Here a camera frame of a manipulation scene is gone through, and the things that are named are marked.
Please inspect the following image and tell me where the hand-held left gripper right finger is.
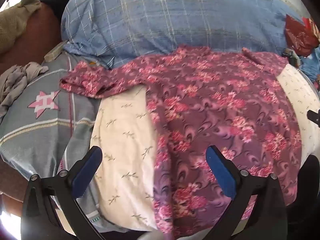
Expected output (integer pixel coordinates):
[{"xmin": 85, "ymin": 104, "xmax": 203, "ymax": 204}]
[{"xmin": 205, "ymin": 145, "xmax": 295, "ymax": 240}]

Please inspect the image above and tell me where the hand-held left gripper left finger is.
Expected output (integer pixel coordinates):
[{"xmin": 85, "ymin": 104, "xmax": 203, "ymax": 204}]
[{"xmin": 21, "ymin": 145, "xmax": 108, "ymax": 240}]

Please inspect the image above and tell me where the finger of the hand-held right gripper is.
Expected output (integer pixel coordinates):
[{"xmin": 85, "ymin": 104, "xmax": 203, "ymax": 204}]
[{"xmin": 307, "ymin": 109, "xmax": 320, "ymax": 126}]

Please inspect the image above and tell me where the purple floral shirt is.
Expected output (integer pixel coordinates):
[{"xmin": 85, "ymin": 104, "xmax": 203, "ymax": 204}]
[{"xmin": 59, "ymin": 45, "xmax": 304, "ymax": 239}]

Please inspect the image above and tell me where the white sprig-patterned pillow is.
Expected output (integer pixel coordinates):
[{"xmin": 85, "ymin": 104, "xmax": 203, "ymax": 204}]
[{"xmin": 90, "ymin": 64, "xmax": 320, "ymax": 232}]

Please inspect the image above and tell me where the small dark clutter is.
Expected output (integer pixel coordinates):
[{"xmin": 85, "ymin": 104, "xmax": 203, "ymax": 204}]
[{"xmin": 282, "ymin": 50, "xmax": 300, "ymax": 67}]

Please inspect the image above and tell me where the red plastic bag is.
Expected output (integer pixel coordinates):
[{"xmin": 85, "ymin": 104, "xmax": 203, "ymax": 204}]
[{"xmin": 285, "ymin": 14, "xmax": 320, "ymax": 57}]

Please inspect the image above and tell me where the crumpled grey cloth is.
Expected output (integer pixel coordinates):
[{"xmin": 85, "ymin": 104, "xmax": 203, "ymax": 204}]
[{"xmin": 0, "ymin": 62, "xmax": 49, "ymax": 115}]

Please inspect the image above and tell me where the brown sofa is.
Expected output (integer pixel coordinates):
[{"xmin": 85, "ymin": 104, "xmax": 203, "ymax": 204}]
[{"xmin": 0, "ymin": 2, "xmax": 63, "ymax": 73}]

